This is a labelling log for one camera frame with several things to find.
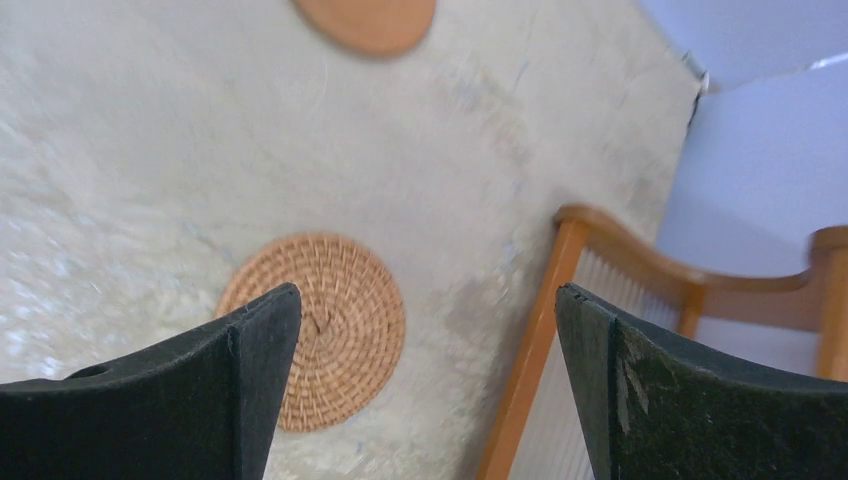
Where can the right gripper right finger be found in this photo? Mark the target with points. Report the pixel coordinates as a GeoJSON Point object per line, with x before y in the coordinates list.
{"type": "Point", "coordinates": [653, 404]}

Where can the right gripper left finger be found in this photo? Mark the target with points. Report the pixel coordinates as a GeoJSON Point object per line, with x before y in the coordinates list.
{"type": "Point", "coordinates": [200, 405]}

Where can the light wooden coaster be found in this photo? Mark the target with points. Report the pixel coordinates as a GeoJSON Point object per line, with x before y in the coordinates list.
{"type": "Point", "coordinates": [376, 28]}

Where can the wooden tiered rack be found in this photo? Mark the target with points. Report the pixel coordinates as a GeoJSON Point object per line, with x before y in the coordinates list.
{"type": "Point", "coordinates": [537, 432]}

